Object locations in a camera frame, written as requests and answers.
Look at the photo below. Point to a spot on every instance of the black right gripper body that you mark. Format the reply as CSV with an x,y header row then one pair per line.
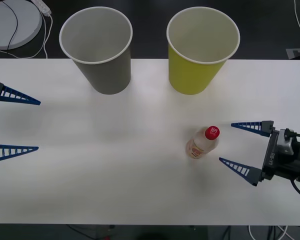
x,y
271,160

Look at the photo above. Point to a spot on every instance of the clear bottle with red cap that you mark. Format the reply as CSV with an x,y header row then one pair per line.
x,y
202,145

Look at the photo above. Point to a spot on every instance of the white power strip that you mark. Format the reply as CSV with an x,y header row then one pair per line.
x,y
43,6

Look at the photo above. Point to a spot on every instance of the grey marker board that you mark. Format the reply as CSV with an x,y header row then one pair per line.
x,y
298,53

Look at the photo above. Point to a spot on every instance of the round pale grey floor base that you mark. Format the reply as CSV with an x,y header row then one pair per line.
x,y
5,22

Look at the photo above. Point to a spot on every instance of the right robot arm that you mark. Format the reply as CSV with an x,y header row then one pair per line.
x,y
286,143

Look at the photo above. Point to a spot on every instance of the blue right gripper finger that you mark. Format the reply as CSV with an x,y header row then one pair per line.
x,y
252,176
266,127

